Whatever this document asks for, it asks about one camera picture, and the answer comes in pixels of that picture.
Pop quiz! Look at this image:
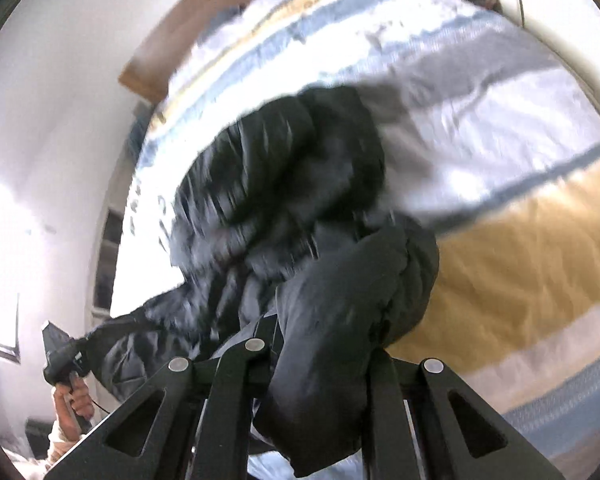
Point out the person's left forearm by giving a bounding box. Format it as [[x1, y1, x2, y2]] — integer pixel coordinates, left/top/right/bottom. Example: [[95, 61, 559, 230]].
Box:
[[42, 420, 88, 473]]

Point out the wooden headboard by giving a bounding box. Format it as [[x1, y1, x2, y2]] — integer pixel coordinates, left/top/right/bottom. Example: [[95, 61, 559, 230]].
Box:
[[119, 0, 381, 103]]

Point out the striped duvet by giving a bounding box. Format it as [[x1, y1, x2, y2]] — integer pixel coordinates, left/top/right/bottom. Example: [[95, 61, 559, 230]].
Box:
[[110, 0, 600, 480]]

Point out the dark blue cloth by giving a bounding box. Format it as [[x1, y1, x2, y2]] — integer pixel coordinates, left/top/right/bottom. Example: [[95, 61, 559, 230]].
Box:
[[126, 114, 152, 162]]

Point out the person's left hand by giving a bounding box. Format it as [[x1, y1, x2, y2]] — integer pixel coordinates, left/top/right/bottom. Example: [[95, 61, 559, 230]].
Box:
[[52, 377, 95, 441]]

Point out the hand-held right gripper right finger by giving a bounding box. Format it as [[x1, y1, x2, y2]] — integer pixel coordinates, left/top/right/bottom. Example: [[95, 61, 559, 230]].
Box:
[[362, 345, 566, 480]]

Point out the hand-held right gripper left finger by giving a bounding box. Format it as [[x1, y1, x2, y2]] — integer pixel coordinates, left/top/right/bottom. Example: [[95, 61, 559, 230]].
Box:
[[42, 317, 281, 480]]

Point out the wooden shelf unit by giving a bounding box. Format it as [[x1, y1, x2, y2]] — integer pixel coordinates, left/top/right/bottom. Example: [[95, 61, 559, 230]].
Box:
[[91, 195, 131, 318]]

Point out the window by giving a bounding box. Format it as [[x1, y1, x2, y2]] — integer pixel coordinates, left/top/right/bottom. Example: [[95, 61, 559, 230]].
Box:
[[0, 300, 22, 366]]

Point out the black puffer coat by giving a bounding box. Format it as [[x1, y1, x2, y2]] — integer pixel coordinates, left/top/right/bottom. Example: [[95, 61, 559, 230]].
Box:
[[87, 85, 441, 478]]

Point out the white wardrobe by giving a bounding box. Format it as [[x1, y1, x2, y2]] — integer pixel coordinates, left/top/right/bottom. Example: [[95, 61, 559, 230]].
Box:
[[500, 0, 600, 126]]

